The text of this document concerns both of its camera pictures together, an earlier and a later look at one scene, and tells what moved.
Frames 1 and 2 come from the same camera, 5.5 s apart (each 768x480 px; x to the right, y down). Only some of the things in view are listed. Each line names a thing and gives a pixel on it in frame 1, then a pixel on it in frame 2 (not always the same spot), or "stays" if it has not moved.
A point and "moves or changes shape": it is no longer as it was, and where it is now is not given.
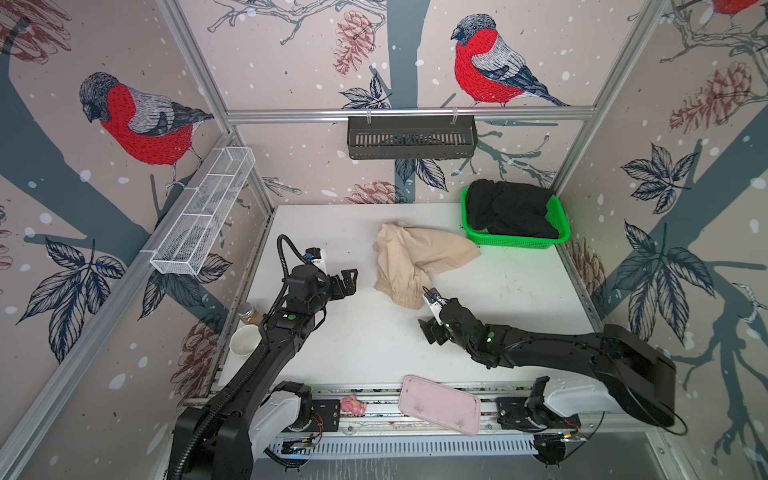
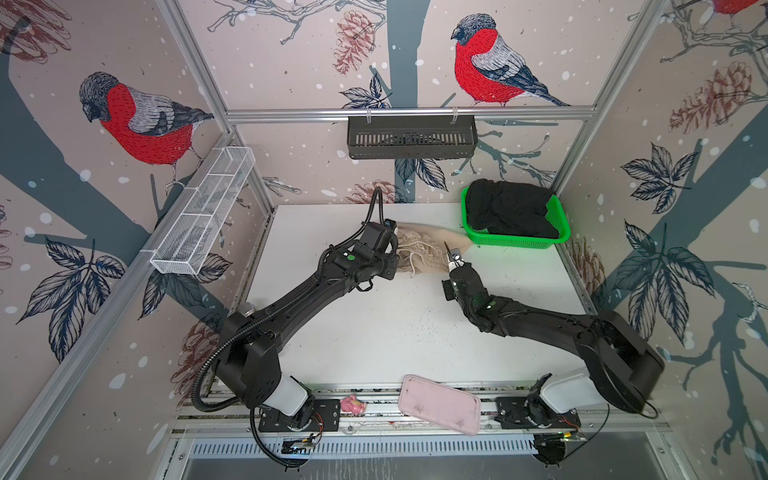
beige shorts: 407,258 moves or changes shape
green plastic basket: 555,210 stays
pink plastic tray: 441,404 stays
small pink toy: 352,405 stays
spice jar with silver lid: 249,313 stays
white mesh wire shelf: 201,210 stays
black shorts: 510,207 stays
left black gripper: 349,284 -> 392,259
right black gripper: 430,325 -> 448,284
